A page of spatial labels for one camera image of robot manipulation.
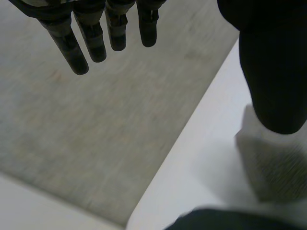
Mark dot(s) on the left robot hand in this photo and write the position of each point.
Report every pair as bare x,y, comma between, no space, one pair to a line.
273,72

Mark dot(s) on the grey towel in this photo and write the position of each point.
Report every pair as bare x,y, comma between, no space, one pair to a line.
275,167

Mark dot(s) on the dark blue cloth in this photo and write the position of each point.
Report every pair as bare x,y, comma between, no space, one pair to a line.
239,220

